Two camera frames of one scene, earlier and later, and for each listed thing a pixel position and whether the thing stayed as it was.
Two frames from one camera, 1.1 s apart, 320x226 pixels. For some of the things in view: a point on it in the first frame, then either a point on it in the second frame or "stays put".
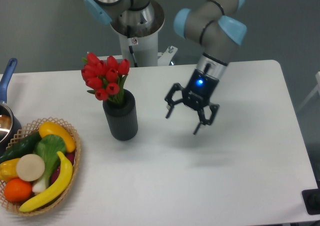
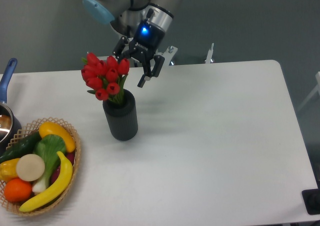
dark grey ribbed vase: [122, 119] stays put
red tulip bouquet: [105, 77] stays put
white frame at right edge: [317, 88] stays put
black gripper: [200, 89] to [148, 40]
